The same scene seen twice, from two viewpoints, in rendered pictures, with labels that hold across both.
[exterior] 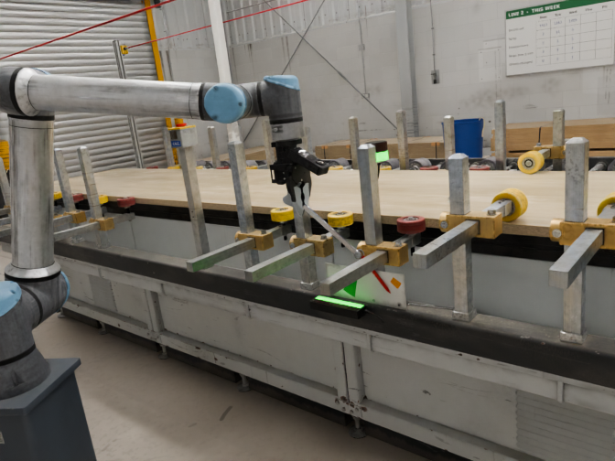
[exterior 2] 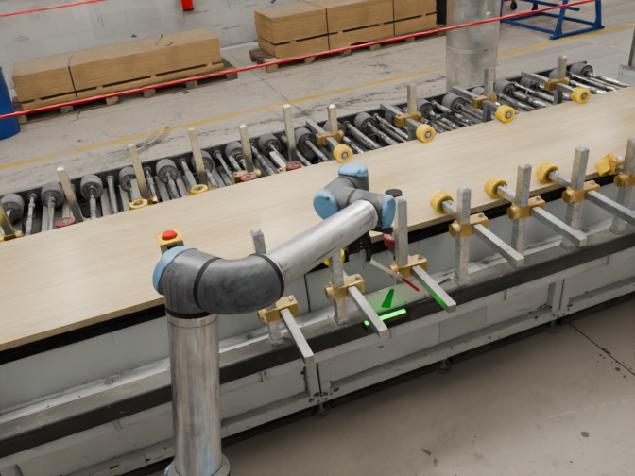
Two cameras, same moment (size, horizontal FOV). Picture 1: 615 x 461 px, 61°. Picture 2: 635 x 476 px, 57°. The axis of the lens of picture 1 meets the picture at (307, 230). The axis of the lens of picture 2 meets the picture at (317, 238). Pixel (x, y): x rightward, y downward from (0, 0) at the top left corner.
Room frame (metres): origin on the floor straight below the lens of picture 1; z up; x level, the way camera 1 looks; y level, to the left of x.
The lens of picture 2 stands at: (0.69, 1.45, 2.08)
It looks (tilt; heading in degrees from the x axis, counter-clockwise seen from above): 31 degrees down; 302
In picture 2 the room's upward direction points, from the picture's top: 7 degrees counter-clockwise
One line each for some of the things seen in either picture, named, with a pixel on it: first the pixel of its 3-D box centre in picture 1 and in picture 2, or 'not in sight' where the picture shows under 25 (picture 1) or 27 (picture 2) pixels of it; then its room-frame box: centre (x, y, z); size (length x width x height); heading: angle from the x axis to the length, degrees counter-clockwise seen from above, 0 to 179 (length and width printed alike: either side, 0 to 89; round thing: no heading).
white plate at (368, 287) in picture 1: (363, 285); (398, 296); (1.35, -0.14, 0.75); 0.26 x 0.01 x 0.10; 49
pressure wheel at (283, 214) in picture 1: (284, 223); not in sight; (1.76, 0.08, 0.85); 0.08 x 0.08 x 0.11
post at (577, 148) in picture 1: (575, 252); (520, 221); (1.02, -0.55, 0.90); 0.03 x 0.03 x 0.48; 49
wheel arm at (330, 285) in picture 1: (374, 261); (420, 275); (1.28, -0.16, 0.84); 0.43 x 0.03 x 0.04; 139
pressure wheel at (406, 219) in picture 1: (412, 236); (394, 246); (1.43, -0.30, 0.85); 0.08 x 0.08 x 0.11
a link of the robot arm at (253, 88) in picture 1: (240, 101); (336, 199); (1.42, 0.14, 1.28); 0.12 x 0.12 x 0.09; 85
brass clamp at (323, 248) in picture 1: (310, 244); (344, 287); (1.50, -0.01, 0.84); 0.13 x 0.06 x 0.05; 49
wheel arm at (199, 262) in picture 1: (243, 246); (287, 319); (1.61, 0.21, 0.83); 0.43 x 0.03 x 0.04; 139
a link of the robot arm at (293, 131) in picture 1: (286, 132); not in sight; (1.42, 0.02, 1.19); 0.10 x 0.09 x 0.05; 139
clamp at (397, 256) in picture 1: (382, 251); (406, 266); (1.34, -0.20, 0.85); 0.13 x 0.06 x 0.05; 49
